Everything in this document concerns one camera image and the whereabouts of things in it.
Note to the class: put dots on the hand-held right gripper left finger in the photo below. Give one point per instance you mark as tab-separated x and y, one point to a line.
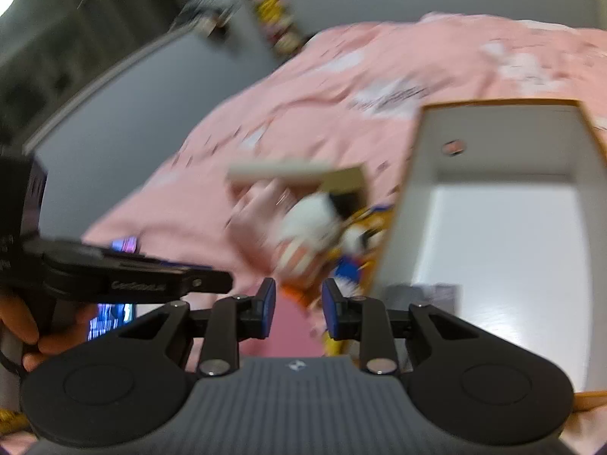
268	308

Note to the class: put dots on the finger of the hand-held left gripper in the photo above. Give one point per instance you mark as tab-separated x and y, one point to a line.
213	282

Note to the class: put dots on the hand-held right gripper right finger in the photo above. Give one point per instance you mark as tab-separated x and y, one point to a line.
332	313

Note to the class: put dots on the white plush with striped base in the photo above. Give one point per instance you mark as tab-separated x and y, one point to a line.
308	222

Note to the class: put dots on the orange plush with blue hat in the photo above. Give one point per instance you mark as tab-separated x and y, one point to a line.
371	220

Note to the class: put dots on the person's left hand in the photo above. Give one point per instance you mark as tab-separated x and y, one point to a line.
71	329

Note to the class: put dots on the phone with lit screen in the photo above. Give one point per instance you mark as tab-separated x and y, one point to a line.
111	320

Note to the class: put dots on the white flat box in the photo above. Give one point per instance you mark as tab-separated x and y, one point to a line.
275	170

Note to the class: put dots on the yellow patterned cloth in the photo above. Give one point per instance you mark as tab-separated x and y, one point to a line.
12	422

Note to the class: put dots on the grey door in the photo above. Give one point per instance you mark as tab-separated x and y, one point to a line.
142	118

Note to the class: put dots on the pink printed blanket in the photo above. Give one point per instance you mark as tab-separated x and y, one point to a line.
332	80

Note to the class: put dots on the doll at top left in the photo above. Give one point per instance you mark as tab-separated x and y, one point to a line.
272	4

